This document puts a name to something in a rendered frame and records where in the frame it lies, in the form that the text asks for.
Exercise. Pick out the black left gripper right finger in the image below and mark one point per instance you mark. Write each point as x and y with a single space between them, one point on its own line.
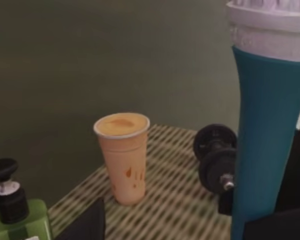
282 226

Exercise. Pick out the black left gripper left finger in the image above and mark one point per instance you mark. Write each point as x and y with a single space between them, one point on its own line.
90 222

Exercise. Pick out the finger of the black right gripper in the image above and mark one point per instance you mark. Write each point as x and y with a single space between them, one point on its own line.
297 175
225 203

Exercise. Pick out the tall teal and white cup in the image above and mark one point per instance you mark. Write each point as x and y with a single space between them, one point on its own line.
265 125

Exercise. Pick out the black dumbbell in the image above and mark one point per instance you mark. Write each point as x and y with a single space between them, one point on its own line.
215 160

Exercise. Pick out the striped woven placemat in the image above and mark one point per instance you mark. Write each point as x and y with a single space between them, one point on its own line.
177 212

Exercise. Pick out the orange paper cup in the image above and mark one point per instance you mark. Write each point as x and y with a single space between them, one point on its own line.
123 160

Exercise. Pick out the green soap pump bottle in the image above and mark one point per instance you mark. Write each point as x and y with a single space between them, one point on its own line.
12 210

